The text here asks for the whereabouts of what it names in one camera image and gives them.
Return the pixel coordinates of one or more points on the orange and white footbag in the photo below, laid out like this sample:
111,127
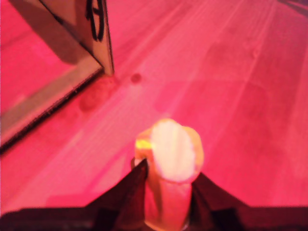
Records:
173,149

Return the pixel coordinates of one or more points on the cardboard dice tower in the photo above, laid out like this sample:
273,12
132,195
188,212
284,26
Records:
72,31

